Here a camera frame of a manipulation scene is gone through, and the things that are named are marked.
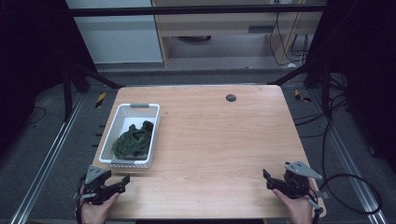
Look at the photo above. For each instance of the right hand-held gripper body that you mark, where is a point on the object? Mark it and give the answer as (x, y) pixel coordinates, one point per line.
(295, 183)

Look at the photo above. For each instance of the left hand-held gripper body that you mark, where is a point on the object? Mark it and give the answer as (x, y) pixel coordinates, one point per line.
(95, 186)

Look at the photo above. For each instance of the white plastic basket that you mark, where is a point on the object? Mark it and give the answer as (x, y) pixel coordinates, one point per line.
(124, 152)

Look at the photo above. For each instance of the dark green cloth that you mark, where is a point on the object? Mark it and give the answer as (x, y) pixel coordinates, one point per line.
(134, 143)

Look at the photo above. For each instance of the person's right hand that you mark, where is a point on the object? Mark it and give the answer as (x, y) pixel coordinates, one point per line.
(295, 210)

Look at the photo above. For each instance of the person's left hand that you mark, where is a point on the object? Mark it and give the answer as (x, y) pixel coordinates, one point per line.
(98, 213)

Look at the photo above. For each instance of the yellow black tape strip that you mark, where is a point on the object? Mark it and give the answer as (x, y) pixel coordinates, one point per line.
(301, 97)
(100, 100)

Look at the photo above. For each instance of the dark round table grommet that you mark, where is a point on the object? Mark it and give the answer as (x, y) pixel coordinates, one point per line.
(231, 98)

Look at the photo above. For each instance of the black metal stand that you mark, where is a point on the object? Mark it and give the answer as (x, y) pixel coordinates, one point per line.
(70, 93)
(325, 87)

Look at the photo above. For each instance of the black curtain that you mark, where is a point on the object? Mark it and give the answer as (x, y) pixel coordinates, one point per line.
(31, 56)
(361, 62)

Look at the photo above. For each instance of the white cabinet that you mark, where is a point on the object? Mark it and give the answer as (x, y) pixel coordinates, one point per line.
(118, 37)

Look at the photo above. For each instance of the light wooden desk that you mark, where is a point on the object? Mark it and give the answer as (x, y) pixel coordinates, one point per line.
(218, 28)

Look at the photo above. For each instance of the black horizontal bar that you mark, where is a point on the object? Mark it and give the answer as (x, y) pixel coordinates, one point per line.
(186, 11)

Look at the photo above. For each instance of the aluminium floor rail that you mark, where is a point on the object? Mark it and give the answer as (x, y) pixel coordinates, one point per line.
(46, 158)
(351, 161)

